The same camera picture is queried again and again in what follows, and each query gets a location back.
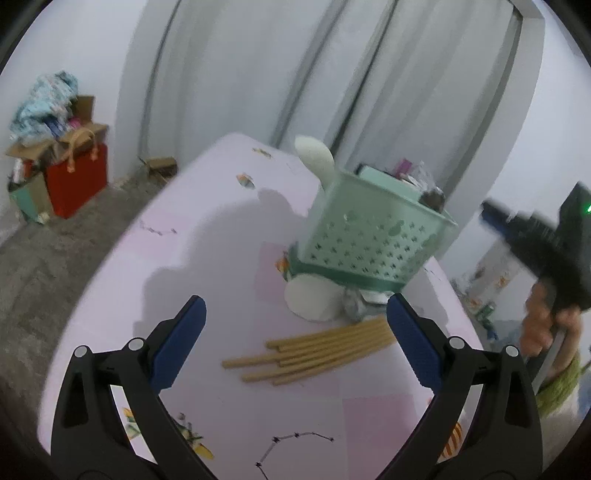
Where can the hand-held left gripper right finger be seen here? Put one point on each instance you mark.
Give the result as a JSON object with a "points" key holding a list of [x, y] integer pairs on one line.
{"points": [[413, 344]]}

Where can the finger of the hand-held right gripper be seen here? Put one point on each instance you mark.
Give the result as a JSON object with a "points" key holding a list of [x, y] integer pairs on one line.
{"points": [[497, 220]]}

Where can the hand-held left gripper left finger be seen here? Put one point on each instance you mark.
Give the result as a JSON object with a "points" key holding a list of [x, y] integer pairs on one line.
{"points": [[180, 344]]}

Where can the dark grey spoon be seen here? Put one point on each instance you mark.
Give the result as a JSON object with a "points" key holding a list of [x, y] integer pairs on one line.
{"points": [[434, 199]]}

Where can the shiny metal spoon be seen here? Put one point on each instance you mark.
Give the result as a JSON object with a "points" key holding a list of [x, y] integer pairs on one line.
{"points": [[356, 307]]}

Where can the bundle of wooden chopsticks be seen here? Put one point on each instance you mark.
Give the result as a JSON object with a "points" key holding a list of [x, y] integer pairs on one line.
{"points": [[323, 353]]}

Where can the green plastic utensil basket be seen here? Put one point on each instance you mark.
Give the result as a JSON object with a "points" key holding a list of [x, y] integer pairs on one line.
{"points": [[369, 240]]}

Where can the white ceramic spoon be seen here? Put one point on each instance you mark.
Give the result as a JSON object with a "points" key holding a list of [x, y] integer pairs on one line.
{"points": [[314, 154], [309, 300]]}

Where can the person's right forearm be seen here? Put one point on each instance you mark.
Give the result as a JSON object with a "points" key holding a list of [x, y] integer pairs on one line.
{"points": [[561, 387]]}

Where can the person's right hand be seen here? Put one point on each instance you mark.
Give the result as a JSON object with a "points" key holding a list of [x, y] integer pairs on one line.
{"points": [[538, 323]]}

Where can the green can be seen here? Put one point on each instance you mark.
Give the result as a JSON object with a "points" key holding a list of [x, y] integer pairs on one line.
{"points": [[485, 314]]}

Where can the white plastic bag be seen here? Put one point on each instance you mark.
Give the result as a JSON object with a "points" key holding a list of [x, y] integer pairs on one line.
{"points": [[425, 174]]}

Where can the purple box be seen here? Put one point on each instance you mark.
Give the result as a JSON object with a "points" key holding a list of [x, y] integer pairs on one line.
{"points": [[404, 166]]}

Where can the pink printed tablecloth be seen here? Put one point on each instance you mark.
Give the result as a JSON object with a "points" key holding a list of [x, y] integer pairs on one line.
{"points": [[221, 240]]}

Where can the white curtain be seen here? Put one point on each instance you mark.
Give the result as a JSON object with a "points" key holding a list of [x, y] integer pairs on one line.
{"points": [[221, 69], [429, 92]]}

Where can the flattened cardboard piece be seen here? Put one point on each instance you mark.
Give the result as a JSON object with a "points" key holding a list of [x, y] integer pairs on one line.
{"points": [[161, 165]]}

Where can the teal paper bag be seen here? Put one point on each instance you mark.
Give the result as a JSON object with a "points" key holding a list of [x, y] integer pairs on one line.
{"points": [[27, 198]]}

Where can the open cardboard box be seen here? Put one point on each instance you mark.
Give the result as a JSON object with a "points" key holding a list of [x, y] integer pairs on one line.
{"points": [[84, 108]]}

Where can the patterned cloth pile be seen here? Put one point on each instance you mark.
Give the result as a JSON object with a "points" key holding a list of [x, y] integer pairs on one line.
{"points": [[44, 104]]}

